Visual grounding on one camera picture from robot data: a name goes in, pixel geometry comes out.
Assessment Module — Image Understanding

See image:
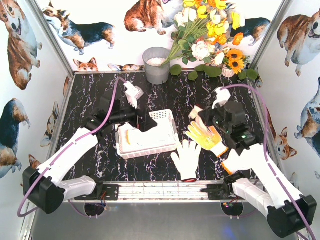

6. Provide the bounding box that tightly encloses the yellow dotted work glove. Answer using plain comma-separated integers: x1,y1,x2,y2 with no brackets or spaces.
185,121,229,158

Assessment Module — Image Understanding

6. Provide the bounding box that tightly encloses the blue dotted work glove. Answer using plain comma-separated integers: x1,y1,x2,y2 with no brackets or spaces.
125,129,174,146

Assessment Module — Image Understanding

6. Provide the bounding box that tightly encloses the white perforated storage basket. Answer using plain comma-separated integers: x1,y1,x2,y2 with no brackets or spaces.
115,109,179,160

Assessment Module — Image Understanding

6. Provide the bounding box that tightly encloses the cream glove red cuff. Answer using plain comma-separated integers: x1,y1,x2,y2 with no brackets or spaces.
170,139,202,183

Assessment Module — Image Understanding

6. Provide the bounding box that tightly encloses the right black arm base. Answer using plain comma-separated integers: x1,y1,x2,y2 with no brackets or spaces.
201,182,250,201

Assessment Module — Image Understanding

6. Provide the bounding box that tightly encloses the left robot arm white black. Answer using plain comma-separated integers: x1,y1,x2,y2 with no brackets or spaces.
17,77,158,218

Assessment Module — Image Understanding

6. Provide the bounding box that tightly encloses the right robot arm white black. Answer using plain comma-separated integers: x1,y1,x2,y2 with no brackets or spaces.
199,86,317,239

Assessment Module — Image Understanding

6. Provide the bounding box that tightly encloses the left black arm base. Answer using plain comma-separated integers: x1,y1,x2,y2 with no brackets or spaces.
75,184,120,201

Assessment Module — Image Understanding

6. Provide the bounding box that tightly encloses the white glove orange cuff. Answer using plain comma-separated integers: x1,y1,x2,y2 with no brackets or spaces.
221,149,250,175

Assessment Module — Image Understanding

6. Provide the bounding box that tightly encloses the small sunflower pot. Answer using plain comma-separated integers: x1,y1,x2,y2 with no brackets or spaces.
221,48,251,78

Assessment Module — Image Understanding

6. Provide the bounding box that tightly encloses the grey metal bucket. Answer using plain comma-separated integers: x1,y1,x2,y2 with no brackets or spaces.
142,47,170,85

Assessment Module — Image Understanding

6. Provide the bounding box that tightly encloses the artificial flower bouquet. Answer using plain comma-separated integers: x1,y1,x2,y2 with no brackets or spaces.
162,0,246,66

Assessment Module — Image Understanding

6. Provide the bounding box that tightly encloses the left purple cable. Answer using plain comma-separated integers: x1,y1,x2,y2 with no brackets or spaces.
17,76,128,218

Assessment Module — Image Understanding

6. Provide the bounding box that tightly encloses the purple cable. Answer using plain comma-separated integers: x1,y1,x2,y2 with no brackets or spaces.
17,76,128,218
221,84,317,240

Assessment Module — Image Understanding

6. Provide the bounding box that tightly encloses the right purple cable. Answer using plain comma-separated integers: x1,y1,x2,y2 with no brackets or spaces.
221,84,317,240

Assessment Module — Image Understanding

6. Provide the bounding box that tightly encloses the aluminium front rail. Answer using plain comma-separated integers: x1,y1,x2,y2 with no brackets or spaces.
28,181,266,204

